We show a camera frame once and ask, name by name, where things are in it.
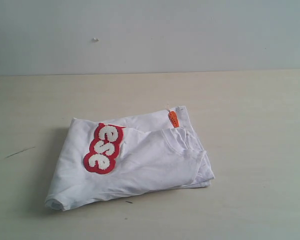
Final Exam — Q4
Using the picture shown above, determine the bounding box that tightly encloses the white t-shirt red lettering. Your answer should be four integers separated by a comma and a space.
45, 106, 215, 211

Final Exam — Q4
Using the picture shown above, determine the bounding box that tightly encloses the orange size tag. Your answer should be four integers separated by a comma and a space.
166, 105, 180, 128

